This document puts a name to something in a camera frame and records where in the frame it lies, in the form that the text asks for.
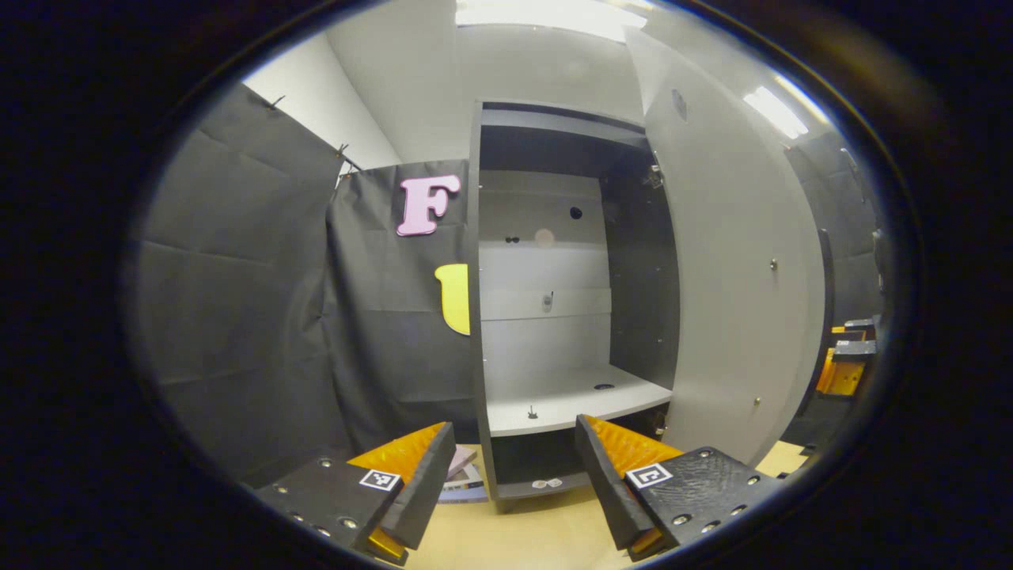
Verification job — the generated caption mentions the grey cabinet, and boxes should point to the grey cabinet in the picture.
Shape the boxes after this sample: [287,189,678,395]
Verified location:
[466,98,683,513]

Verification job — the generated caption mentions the small paper booklets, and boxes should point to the small paper booklets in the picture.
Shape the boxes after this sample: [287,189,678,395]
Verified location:
[438,444,490,505]

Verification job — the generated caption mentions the beige cabinet door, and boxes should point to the beige cabinet door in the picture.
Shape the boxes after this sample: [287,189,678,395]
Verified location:
[624,26,829,469]

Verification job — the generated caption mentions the black door handle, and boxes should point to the black door handle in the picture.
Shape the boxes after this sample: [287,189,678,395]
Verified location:
[817,227,837,385]

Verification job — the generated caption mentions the ceiling light panel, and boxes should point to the ceiling light panel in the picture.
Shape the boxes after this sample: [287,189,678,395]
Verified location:
[742,70,833,141]
[454,0,651,42]

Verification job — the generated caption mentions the dark metal stand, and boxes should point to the dark metal stand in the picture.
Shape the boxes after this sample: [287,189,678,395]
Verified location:
[837,146,889,319]

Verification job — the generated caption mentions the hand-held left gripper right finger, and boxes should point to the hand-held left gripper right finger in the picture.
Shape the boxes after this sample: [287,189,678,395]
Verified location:
[575,413,788,563]

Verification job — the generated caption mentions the black backdrop cloth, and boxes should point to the black backdrop cloth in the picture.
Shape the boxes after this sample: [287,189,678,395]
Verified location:
[129,82,885,485]

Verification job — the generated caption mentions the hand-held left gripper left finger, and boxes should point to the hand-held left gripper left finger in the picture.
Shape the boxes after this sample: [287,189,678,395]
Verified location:
[253,421,458,567]

